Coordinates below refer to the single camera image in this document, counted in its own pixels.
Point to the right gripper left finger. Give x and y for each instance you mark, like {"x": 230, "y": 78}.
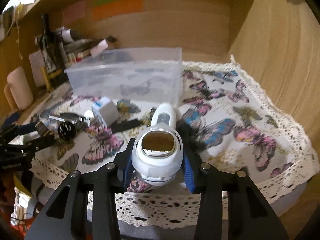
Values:
{"x": 64, "y": 215}

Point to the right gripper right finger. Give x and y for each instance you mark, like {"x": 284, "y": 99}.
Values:
{"x": 250, "y": 216}

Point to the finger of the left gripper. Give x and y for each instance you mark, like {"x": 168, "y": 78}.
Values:
{"x": 11, "y": 131}
{"x": 35, "y": 145}

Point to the black round watch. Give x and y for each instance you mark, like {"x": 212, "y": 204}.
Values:
{"x": 66, "y": 131}

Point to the silver keys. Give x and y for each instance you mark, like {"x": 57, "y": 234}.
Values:
{"x": 80, "y": 122}

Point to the white handheld device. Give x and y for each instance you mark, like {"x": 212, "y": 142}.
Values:
{"x": 157, "y": 154}

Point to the black bar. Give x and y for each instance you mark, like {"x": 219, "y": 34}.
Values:
{"x": 125, "y": 125}

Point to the small white box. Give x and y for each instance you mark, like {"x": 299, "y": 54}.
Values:
{"x": 105, "y": 110}

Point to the white note card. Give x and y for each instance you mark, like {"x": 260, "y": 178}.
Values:
{"x": 37, "y": 63}

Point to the dark wine bottle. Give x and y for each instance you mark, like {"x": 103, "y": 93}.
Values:
{"x": 52, "y": 54}

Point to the stack of books and papers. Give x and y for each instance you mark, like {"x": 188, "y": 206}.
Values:
{"x": 75, "y": 48}

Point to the butterfly print lace tablecloth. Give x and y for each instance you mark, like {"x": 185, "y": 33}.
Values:
{"x": 233, "y": 122}

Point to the small pink box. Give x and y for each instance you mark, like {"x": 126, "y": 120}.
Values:
{"x": 100, "y": 47}

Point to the clear plastic storage box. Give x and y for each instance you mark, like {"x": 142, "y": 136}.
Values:
{"x": 127, "y": 76}

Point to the pink sticky note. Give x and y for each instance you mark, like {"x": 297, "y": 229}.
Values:
{"x": 74, "y": 12}

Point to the orange sticky note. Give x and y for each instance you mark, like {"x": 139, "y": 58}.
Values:
{"x": 115, "y": 8}

